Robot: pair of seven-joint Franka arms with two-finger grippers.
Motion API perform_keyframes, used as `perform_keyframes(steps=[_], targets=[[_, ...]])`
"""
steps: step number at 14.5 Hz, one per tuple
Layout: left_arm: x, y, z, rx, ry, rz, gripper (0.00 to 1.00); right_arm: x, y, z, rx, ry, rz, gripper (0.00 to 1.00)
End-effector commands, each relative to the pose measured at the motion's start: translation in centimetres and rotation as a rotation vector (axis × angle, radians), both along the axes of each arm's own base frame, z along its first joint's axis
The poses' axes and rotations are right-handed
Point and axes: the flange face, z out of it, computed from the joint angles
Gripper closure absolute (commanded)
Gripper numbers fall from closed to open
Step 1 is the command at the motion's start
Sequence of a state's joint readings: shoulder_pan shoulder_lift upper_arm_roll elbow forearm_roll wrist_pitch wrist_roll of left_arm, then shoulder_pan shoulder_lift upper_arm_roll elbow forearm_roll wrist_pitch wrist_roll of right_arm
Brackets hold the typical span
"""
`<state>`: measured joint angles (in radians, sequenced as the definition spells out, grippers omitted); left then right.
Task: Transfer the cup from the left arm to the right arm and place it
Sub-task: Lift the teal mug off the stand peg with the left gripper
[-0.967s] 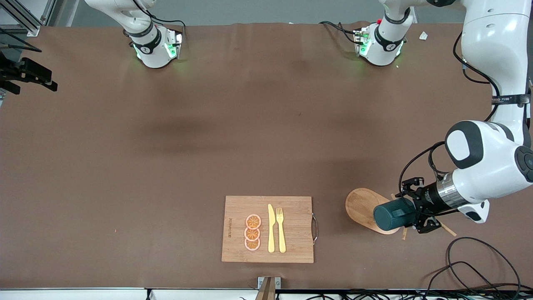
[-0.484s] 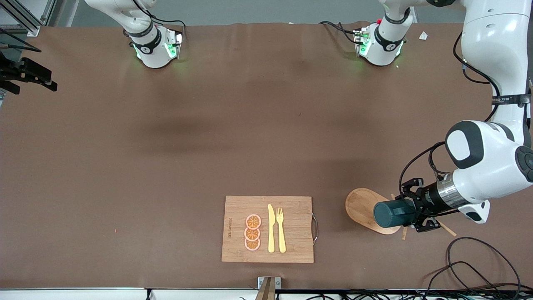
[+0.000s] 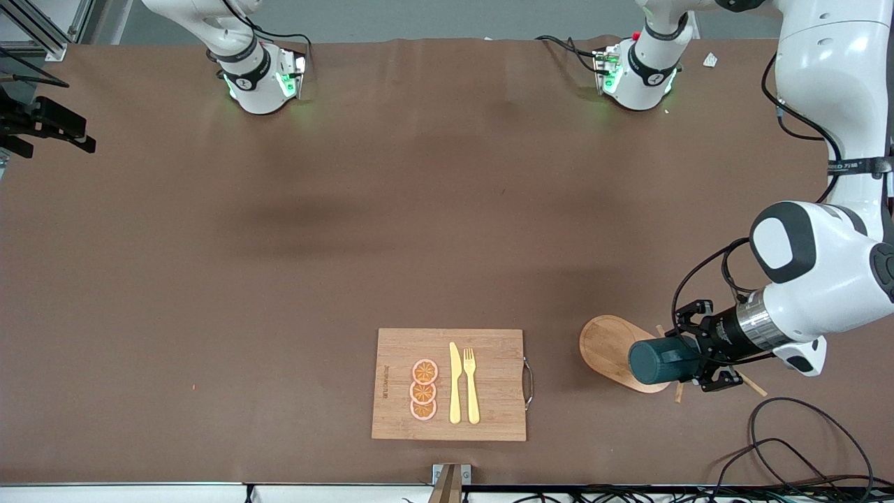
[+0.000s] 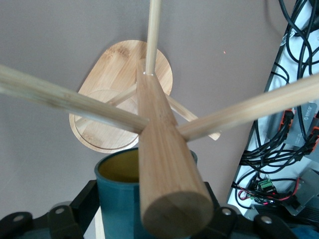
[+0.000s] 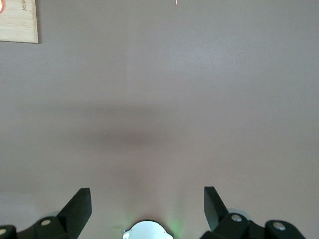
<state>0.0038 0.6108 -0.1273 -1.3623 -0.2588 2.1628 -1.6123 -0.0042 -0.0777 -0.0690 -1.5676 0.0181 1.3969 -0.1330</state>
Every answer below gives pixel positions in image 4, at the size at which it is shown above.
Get grey ORICO hub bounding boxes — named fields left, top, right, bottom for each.
left=286, top=99, right=319, bottom=152

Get black looped cable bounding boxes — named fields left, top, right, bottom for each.
left=278, top=0, right=319, bottom=75

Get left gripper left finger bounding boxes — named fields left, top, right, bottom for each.
left=0, top=179, right=101, bottom=239

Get green terminal connector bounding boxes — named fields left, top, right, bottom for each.
left=258, top=177, right=276, bottom=193

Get tangled black cables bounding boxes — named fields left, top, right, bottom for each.
left=231, top=62, right=319, bottom=207

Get grey metal electronics box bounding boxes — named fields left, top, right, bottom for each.
left=284, top=168, right=319, bottom=217

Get teal mug yellow inside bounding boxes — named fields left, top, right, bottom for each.
left=94, top=147, right=199, bottom=239

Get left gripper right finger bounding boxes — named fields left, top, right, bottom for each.
left=199, top=181, right=302, bottom=239

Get wooden mug tree stand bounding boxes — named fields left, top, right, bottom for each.
left=0, top=0, right=319, bottom=239

